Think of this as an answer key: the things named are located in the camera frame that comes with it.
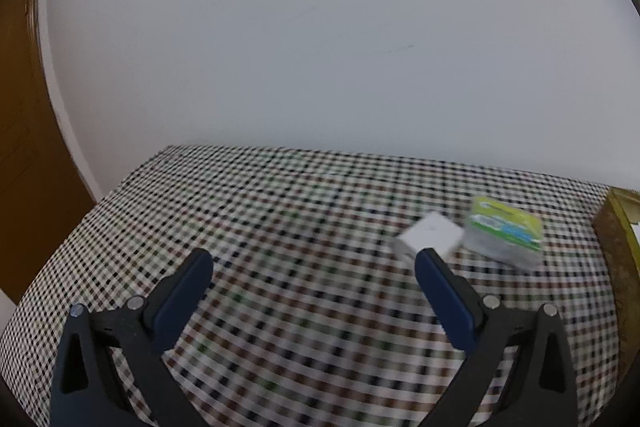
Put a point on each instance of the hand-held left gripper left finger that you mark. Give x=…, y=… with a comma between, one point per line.
x=182, y=297

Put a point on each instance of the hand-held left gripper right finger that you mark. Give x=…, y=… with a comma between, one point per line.
x=445, y=297

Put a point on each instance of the plain white small box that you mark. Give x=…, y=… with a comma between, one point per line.
x=432, y=229

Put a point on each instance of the golden brown storage box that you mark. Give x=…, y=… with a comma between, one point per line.
x=615, y=237

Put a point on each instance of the green and white packet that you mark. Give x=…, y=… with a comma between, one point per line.
x=505, y=232

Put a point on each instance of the checkered tablecloth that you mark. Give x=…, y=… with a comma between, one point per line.
x=300, y=207

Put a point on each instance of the brown wooden door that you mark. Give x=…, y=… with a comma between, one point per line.
x=30, y=157

